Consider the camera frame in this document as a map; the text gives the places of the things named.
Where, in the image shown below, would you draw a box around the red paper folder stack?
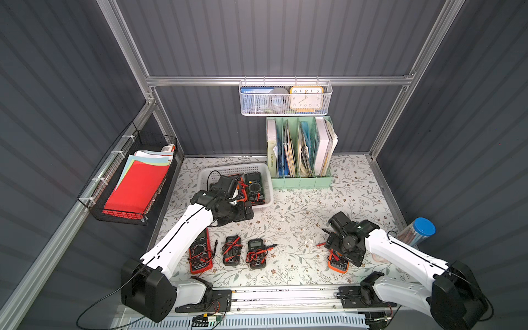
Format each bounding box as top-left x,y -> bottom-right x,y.
103,151 -> 173,220

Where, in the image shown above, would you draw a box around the blue box in basket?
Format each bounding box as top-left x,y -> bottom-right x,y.
239,87 -> 273,116

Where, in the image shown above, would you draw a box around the small black multimeter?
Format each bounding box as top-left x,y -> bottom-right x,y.
221,235 -> 242,266
246,239 -> 277,270

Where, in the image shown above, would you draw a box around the white plastic basket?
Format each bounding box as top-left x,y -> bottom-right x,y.
197,162 -> 274,210

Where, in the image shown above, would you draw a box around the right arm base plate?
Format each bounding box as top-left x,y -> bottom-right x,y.
336,272 -> 397,309

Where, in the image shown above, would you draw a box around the yellow alarm clock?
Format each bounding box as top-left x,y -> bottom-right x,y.
290,86 -> 325,111

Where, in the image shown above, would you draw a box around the red multimeter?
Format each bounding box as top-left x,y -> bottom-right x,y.
188,228 -> 218,276

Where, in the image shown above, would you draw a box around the white wire wall basket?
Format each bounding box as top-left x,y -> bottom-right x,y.
239,78 -> 334,117

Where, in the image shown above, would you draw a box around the white perforated cable duct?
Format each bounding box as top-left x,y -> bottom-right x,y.
129,312 -> 370,329

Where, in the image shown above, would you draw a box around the green multimeter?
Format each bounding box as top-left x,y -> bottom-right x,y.
244,172 -> 265,205

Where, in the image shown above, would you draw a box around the blue lid jar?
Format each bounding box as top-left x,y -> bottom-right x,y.
397,217 -> 436,247

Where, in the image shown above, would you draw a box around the black wire wall basket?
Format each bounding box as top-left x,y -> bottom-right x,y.
78,125 -> 177,226

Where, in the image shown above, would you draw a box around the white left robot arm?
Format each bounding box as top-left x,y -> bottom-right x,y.
120,175 -> 253,323

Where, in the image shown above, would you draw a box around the grey tape roll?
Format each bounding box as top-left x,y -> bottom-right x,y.
268,87 -> 290,114

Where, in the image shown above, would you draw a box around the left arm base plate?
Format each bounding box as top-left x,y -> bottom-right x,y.
174,276 -> 232,314

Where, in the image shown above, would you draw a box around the green file organizer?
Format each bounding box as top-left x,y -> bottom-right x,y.
266,116 -> 338,190

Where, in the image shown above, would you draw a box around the orange multimeter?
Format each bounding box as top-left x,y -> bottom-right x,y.
328,250 -> 349,274

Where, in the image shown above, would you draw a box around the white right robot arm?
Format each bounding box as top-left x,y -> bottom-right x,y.
324,212 -> 494,329

